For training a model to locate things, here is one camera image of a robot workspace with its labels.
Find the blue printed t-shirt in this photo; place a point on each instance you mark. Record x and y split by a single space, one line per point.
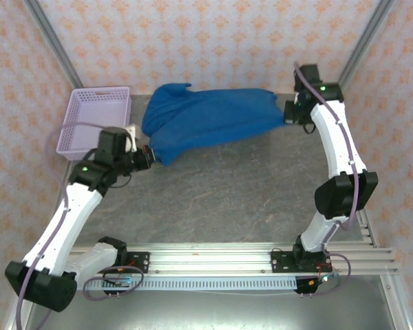
210 117

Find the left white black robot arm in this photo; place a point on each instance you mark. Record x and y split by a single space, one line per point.
72 213

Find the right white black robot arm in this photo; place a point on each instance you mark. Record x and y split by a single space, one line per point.
327 137

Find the lavender plastic basket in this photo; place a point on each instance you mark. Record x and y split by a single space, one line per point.
89 110

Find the small circuit board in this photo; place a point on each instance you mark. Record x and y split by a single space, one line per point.
122 282
325 278

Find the grey metal lower panel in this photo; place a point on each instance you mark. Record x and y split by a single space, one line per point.
210 309

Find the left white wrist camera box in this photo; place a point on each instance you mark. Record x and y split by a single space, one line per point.
130 137

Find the aluminium frame post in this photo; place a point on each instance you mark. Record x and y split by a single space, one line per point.
57 48
359 48

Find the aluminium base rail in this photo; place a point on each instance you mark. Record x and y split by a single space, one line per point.
210 258

